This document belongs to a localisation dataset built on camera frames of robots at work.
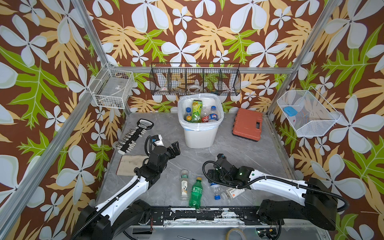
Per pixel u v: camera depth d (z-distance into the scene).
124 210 0.48
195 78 0.96
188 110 0.93
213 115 0.86
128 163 0.92
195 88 0.99
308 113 0.82
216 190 0.79
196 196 0.76
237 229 0.72
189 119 0.84
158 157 0.59
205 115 0.91
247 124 1.08
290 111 0.87
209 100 0.91
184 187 0.78
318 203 0.41
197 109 0.90
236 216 0.76
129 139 1.03
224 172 0.63
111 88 0.86
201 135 0.88
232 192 0.78
